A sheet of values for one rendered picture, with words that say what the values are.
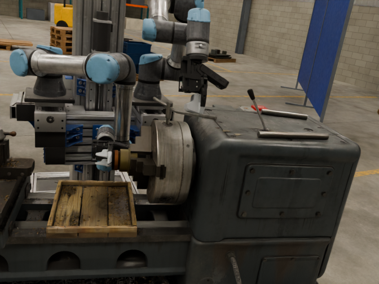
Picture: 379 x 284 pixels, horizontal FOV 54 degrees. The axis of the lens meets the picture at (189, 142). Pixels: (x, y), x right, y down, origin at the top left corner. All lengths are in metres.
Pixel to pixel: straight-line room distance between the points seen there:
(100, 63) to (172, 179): 0.55
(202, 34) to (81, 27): 0.96
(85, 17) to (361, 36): 11.84
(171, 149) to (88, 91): 0.87
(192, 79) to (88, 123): 0.87
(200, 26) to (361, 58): 12.15
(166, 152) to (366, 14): 12.39
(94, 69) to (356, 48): 12.26
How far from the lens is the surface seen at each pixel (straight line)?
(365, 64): 13.17
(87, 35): 2.08
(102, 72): 1.52
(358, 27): 13.50
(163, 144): 1.29
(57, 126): 1.83
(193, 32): 1.25
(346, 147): 1.44
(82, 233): 1.35
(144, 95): 1.98
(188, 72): 1.23
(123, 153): 1.38
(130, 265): 1.49
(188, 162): 1.29
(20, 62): 1.79
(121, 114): 1.70
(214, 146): 1.22
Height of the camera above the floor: 1.64
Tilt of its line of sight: 19 degrees down
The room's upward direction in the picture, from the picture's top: 8 degrees clockwise
